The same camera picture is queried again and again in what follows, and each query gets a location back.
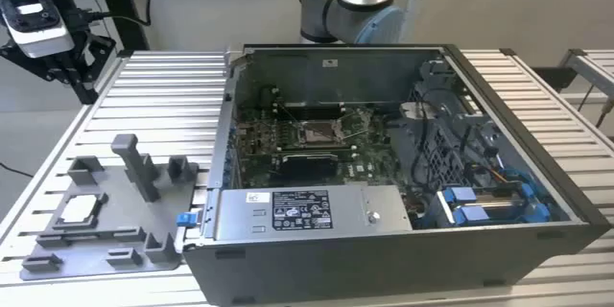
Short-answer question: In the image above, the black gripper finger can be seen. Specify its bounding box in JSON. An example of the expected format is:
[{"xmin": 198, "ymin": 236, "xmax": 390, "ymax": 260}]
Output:
[
  {"xmin": 0, "ymin": 42, "xmax": 67, "ymax": 85},
  {"xmin": 70, "ymin": 32, "xmax": 118, "ymax": 106}
]

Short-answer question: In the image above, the silver CPU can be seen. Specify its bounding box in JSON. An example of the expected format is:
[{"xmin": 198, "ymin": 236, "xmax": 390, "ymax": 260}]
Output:
[{"xmin": 56, "ymin": 195, "xmax": 103, "ymax": 224}]

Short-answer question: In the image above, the black RAM slot bank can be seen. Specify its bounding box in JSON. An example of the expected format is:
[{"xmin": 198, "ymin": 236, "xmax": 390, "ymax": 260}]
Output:
[
  {"xmin": 271, "ymin": 101, "xmax": 347, "ymax": 121},
  {"xmin": 275, "ymin": 142, "xmax": 359, "ymax": 159}
]

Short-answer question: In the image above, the CPU socket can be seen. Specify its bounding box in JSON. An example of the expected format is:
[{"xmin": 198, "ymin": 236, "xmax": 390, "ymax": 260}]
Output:
[{"xmin": 297, "ymin": 122, "xmax": 345, "ymax": 148}]

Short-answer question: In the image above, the grey parts rack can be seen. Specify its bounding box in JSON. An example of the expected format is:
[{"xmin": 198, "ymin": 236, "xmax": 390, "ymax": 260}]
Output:
[{"xmin": 19, "ymin": 133, "xmax": 200, "ymax": 282}]

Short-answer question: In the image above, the blue case latch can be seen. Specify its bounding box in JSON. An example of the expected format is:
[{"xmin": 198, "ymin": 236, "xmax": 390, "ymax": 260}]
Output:
[{"xmin": 176, "ymin": 212, "xmax": 200, "ymax": 229}]

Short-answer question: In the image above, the silver power supply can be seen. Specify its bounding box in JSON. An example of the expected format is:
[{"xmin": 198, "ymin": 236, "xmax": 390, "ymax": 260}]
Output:
[{"xmin": 214, "ymin": 184, "xmax": 414, "ymax": 242}]

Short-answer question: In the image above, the black expansion card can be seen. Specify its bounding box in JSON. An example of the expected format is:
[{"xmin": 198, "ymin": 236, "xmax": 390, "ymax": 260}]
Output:
[{"xmin": 271, "ymin": 152, "xmax": 339, "ymax": 181}]

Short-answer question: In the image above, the metal socket cover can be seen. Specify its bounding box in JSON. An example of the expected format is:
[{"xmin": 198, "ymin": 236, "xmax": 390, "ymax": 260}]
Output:
[{"xmin": 335, "ymin": 108, "xmax": 371, "ymax": 137}]

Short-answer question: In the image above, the green motherboard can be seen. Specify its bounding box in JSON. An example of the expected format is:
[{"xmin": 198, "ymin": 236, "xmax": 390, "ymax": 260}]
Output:
[{"xmin": 234, "ymin": 104, "xmax": 415, "ymax": 193}]

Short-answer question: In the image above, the grey drive cage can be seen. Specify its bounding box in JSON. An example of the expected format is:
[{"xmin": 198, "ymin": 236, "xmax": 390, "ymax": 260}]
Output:
[{"xmin": 387, "ymin": 58, "xmax": 553, "ymax": 193}]

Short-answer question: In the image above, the dark grey PC case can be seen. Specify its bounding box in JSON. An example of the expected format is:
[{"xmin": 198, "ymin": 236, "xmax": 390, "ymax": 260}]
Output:
[{"xmin": 182, "ymin": 43, "xmax": 613, "ymax": 307}]

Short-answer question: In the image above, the hard disk in blue carrier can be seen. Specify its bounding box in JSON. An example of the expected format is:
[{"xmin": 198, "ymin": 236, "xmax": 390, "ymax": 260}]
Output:
[
  {"xmin": 453, "ymin": 198, "xmax": 553, "ymax": 227},
  {"xmin": 438, "ymin": 183, "xmax": 534, "ymax": 206}
]

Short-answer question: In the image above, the metal slat side table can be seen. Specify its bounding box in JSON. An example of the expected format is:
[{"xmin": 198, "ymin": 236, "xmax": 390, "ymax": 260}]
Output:
[{"xmin": 558, "ymin": 47, "xmax": 614, "ymax": 106}]

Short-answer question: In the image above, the white black wrist camera box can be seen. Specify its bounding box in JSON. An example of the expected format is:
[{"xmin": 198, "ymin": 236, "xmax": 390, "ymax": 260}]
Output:
[{"xmin": 0, "ymin": 0, "xmax": 78, "ymax": 59}]

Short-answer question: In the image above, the black floor cable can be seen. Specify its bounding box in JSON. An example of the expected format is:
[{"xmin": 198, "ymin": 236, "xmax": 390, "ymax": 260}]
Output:
[{"xmin": 0, "ymin": 161, "xmax": 35, "ymax": 178}]

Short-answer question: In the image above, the black wire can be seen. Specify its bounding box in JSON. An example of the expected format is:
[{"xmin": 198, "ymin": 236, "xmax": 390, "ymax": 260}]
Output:
[{"xmin": 410, "ymin": 87, "xmax": 474, "ymax": 193}]

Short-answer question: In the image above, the orange yellow wire bundle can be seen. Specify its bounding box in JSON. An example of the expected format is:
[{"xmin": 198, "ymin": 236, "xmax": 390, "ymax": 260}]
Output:
[{"xmin": 473, "ymin": 165, "xmax": 510, "ymax": 183}]

